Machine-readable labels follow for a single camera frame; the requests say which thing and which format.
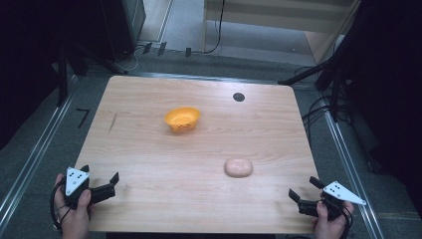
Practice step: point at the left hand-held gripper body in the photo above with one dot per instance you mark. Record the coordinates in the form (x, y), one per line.
(75, 181)

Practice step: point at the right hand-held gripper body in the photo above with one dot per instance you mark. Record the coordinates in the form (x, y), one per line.
(335, 196)

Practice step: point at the person's right hand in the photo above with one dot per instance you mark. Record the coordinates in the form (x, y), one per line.
(328, 227)

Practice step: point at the person's left hand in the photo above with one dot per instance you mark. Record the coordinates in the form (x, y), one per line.
(76, 219)

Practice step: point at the pale pink round bun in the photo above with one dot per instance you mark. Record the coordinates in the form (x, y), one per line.
(238, 167)

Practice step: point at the orange plastic bowl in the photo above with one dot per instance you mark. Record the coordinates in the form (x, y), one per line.
(181, 119)

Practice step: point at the black tripod stand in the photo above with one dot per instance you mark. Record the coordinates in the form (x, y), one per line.
(63, 76)

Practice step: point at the black metal stand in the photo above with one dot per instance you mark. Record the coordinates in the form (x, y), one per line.
(333, 86)

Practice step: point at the black round table grommet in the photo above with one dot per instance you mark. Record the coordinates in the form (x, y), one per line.
(239, 97)

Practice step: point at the dark curtain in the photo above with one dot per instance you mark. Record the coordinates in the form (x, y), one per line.
(391, 83)
(23, 66)

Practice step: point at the black floor tape strip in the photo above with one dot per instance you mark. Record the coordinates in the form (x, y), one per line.
(188, 52)
(147, 47)
(162, 48)

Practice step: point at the black cabinet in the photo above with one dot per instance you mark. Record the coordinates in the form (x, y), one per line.
(126, 26)

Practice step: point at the beige wooden shelf unit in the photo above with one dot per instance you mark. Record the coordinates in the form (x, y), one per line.
(282, 13)

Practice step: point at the metal floor rail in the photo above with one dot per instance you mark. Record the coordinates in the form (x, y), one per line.
(30, 162)
(205, 78)
(351, 172)

